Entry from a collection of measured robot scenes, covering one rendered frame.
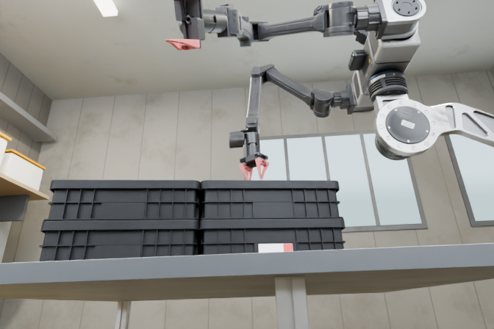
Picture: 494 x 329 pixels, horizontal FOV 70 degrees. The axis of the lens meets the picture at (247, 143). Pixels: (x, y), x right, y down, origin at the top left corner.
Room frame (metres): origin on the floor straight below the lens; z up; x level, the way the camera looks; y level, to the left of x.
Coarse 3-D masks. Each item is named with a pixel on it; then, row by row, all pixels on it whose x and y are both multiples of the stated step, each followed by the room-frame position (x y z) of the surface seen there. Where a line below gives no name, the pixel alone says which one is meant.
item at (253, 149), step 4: (252, 144) 1.28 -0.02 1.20; (256, 144) 1.30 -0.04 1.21; (248, 148) 1.29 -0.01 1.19; (252, 148) 1.28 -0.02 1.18; (256, 148) 1.29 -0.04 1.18; (248, 152) 1.29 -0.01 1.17; (252, 152) 1.28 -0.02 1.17; (256, 152) 1.29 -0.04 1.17; (260, 156) 1.29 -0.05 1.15; (264, 156) 1.29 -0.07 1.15; (240, 160) 1.32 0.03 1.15; (244, 160) 1.31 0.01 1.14; (248, 164) 1.36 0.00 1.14
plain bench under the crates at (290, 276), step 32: (192, 256) 0.70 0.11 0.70; (224, 256) 0.70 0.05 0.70; (256, 256) 0.69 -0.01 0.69; (288, 256) 0.69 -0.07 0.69; (320, 256) 0.68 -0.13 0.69; (352, 256) 0.68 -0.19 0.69; (384, 256) 0.68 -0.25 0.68; (416, 256) 0.67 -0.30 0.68; (448, 256) 0.67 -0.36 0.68; (480, 256) 0.67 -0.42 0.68; (0, 288) 0.82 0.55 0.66; (32, 288) 0.86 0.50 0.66; (64, 288) 0.89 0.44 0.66; (96, 288) 0.93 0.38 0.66; (128, 288) 0.98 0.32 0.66; (160, 288) 1.02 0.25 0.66; (192, 288) 1.08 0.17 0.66; (224, 288) 1.13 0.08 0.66; (256, 288) 1.20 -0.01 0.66; (288, 288) 0.75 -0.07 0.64; (320, 288) 1.35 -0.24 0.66; (352, 288) 1.44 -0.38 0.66; (384, 288) 1.55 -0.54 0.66; (416, 288) 1.67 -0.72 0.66; (128, 320) 2.27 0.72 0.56; (288, 320) 0.74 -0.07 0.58
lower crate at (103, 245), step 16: (48, 224) 0.88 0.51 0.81; (64, 224) 0.88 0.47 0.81; (80, 224) 0.89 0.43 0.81; (96, 224) 0.89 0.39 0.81; (112, 224) 0.90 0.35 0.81; (128, 224) 0.90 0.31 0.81; (144, 224) 0.90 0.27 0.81; (160, 224) 0.91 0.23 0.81; (176, 224) 0.91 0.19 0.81; (192, 224) 0.92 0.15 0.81; (48, 240) 0.89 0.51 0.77; (64, 240) 0.90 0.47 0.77; (80, 240) 0.90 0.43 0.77; (96, 240) 0.90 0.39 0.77; (112, 240) 0.91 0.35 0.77; (128, 240) 0.91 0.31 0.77; (144, 240) 0.92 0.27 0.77; (160, 240) 0.92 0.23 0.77; (176, 240) 0.93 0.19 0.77; (192, 240) 0.93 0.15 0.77; (48, 256) 0.89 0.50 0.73; (64, 256) 0.90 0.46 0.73; (80, 256) 0.90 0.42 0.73; (96, 256) 0.90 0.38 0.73; (112, 256) 0.90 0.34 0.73; (128, 256) 0.91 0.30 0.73; (144, 256) 0.92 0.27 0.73; (160, 256) 0.92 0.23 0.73
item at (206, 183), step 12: (204, 180) 0.92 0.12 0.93; (216, 180) 0.92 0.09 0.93; (228, 180) 0.93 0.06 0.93; (240, 180) 0.93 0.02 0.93; (252, 180) 0.94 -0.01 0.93; (264, 180) 0.94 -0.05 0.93; (276, 180) 0.94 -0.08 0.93; (288, 180) 0.95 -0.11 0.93; (300, 180) 0.95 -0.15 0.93; (312, 180) 0.95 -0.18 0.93; (336, 192) 1.01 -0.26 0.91
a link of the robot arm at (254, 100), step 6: (258, 66) 1.42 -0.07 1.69; (252, 72) 1.41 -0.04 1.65; (258, 72) 1.40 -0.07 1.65; (252, 78) 1.42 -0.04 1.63; (258, 78) 1.42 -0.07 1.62; (252, 84) 1.42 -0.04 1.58; (258, 84) 1.41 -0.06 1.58; (252, 90) 1.40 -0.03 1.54; (258, 90) 1.40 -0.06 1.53; (252, 96) 1.38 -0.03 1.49; (258, 96) 1.38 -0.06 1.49; (252, 102) 1.37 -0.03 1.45; (258, 102) 1.37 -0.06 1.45; (252, 108) 1.35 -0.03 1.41; (258, 108) 1.35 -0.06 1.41; (252, 114) 1.33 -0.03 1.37; (258, 114) 1.33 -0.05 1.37; (246, 120) 1.31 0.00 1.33; (258, 120) 1.31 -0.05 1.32; (246, 126) 1.31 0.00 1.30; (258, 126) 1.32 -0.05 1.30; (258, 132) 1.35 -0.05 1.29
